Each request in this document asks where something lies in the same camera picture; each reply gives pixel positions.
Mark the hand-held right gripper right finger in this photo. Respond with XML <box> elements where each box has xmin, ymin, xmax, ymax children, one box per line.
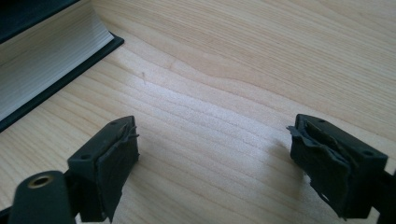
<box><xmin>286</xmin><ymin>113</ymin><xmax>389</xmax><ymax>219</ymax></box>

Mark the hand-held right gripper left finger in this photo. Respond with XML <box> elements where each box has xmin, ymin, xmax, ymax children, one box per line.
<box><xmin>66</xmin><ymin>115</ymin><xmax>140</xmax><ymax>224</ymax></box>

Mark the black hardcover book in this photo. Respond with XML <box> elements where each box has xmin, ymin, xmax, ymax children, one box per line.
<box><xmin>0</xmin><ymin>0</ymin><xmax>125</xmax><ymax>133</ymax></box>

